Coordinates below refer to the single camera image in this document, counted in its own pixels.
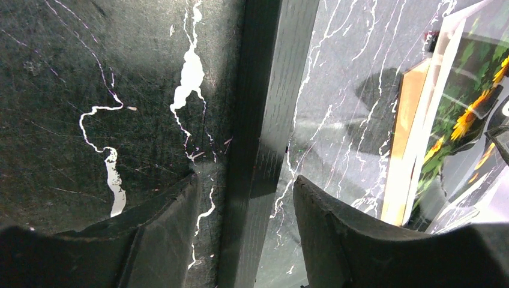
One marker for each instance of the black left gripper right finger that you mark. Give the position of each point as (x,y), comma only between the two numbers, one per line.
(344,247)

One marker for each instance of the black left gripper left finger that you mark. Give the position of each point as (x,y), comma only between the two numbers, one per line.
(147,246)

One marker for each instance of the sunflower photo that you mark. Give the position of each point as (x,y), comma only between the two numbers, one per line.
(466,159)

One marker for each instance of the black picture frame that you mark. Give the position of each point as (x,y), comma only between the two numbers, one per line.
(319,85)

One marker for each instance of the brown backing board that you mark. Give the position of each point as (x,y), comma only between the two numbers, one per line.
(398,174)

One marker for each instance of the white mat board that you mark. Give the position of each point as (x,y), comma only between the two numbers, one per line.
(437,68)

